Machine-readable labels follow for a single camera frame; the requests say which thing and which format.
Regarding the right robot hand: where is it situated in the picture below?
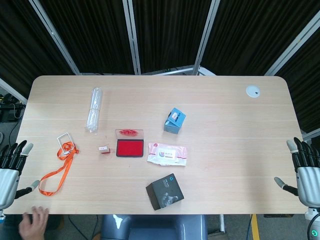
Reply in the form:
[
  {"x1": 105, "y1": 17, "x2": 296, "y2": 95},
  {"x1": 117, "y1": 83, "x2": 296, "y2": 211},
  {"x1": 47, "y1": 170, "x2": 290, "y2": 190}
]
[{"x1": 274, "y1": 136, "x2": 320, "y2": 208}]

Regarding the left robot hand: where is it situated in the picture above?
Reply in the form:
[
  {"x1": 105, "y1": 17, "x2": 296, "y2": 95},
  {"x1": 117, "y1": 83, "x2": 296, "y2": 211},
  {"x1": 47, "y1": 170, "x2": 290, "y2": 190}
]
[{"x1": 0, "y1": 139, "x2": 41, "y2": 211}]

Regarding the grey robot base body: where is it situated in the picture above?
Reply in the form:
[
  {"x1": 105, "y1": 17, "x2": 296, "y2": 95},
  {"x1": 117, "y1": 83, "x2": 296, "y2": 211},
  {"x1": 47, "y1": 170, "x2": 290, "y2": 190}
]
[{"x1": 99, "y1": 214, "x2": 209, "y2": 240}]

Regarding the red ink pad case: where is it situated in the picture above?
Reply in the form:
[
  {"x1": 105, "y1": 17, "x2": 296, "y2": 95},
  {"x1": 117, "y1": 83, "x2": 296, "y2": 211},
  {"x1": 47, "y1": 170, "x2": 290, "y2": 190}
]
[{"x1": 114, "y1": 128, "x2": 145, "y2": 158}]

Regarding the person's bare hand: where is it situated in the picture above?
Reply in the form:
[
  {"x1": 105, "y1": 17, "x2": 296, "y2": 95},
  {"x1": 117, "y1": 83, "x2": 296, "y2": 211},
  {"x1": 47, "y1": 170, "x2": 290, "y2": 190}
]
[{"x1": 18, "y1": 206, "x2": 51, "y2": 240}]

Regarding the yellow floor tape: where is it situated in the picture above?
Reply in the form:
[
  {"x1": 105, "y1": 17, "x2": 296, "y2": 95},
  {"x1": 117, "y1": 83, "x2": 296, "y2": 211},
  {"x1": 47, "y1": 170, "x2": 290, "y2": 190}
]
[{"x1": 250, "y1": 214, "x2": 259, "y2": 240}]

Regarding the black curtain panel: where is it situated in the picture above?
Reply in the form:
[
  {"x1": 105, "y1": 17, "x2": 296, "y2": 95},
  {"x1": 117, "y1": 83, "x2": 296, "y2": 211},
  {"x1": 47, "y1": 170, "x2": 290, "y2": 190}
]
[
  {"x1": 274, "y1": 32, "x2": 320, "y2": 133},
  {"x1": 39, "y1": 0, "x2": 136, "y2": 75},
  {"x1": 131, "y1": 0, "x2": 214, "y2": 75},
  {"x1": 201, "y1": 0, "x2": 320, "y2": 76},
  {"x1": 0, "y1": 0, "x2": 76, "y2": 98}
]

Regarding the black product box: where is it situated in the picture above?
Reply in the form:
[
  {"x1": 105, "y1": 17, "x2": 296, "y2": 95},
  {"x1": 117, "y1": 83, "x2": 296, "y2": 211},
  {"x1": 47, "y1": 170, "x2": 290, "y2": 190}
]
[{"x1": 145, "y1": 172, "x2": 185, "y2": 211}]

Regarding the pink wet wipes pack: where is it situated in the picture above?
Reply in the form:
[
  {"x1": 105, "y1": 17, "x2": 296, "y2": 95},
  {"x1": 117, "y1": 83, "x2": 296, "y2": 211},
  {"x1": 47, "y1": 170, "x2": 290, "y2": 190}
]
[{"x1": 146, "y1": 141, "x2": 188, "y2": 168}]

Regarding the blue cardboard box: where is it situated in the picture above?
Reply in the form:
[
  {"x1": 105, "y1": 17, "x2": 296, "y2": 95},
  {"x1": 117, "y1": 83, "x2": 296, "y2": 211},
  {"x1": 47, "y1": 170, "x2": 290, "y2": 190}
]
[{"x1": 163, "y1": 107, "x2": 187, "y2": 135}]

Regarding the grey partition foot bar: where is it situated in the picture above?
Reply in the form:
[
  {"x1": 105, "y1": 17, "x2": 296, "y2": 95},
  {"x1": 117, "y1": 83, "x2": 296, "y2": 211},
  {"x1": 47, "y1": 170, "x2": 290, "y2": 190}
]
[{"x1": 141, "y1": 64, "x2": 216, "y2": 76}]

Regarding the orange lanyard strap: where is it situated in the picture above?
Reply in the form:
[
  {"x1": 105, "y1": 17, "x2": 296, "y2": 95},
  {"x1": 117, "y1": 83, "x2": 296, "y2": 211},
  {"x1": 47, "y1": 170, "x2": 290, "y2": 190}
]
[{"x1": 38, "y1": 141, "x2": 80, "y2": 196}]

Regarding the white badge holder frame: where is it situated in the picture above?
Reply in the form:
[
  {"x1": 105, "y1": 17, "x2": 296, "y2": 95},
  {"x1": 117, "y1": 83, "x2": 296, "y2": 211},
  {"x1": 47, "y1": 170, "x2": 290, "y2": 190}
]
[{"x1": 56, "y1": 132, "x2": 77, "y2": 155}]

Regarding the black floor equipment with cables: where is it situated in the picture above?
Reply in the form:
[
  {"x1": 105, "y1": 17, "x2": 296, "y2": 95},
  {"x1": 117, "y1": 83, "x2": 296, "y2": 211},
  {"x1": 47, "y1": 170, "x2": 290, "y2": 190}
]
[{"x1": 0, "y1": 93, "x2": 26, "y2": 123}]

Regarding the grey aluminium partition post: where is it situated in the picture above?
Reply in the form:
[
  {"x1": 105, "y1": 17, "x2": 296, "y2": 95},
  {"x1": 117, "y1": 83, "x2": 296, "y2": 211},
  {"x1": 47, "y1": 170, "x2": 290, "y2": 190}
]
[
  {"x1": 264, "y1": 11, "x2": 320, "y2": 76},
  {"x1": 191, "y1": 0, "x2": 221, "y2": 76},
  {"x1": 122, "y1": 0, "x2": 142, "y2": 76},
  {"x1": 28, "y1": 0, "x2": 81, "y2": 75},
  {"x1": 0, "y1": 77, "x2": 29, "y2": 104}
]

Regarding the white cable grommet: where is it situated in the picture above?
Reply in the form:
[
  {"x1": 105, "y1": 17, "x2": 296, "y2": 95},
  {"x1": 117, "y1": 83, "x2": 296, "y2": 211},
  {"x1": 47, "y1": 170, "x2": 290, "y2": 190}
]
[{"x1": 245, "y1": 85, "x2": 261, "y2": 99}]

